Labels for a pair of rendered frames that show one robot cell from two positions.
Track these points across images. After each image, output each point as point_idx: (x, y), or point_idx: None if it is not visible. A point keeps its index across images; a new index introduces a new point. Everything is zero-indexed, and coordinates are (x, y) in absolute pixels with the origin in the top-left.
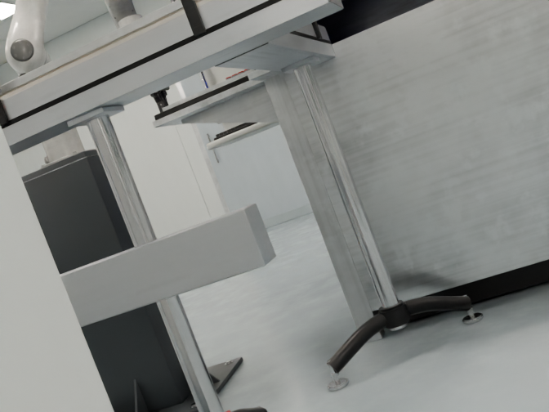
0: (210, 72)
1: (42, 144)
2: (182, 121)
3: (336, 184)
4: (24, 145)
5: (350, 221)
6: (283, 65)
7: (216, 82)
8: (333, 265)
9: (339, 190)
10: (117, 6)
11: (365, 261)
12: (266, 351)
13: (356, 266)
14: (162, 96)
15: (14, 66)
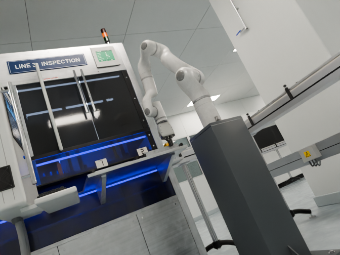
0: (14, 145)
1: (217, 112)
2: (174, 153)
3: (200, 198)
4: (262, 127)
5: (206, 210)
6: (191, 160)
7: (17, 155)
8: (199, 234)
9: (201, 200)
10: (154, 96)
11: (211, 223)
12: None
13: None
14: (169, 138)
15: (204, 80)
